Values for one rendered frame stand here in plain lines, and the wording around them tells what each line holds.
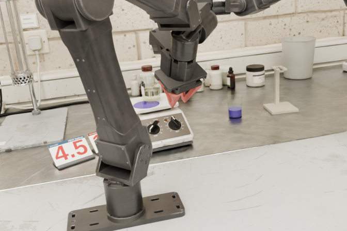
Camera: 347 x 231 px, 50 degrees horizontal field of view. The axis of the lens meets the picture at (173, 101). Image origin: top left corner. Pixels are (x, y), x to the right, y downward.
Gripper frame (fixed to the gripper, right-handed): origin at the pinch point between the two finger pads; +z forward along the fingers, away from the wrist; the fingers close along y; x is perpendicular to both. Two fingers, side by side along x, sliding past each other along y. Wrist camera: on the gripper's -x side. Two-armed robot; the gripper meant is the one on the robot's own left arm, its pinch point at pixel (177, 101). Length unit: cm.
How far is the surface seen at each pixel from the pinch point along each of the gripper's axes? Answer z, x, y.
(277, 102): 16.7, 2.6, -36.1
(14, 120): 30, -40, 33
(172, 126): 7.0, 1.2, 1.7
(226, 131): 12.0, 6.5, -12.3
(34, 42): 21, -65, 17
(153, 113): 8.0, -5.4, 3.3
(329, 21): 23, -26, -96
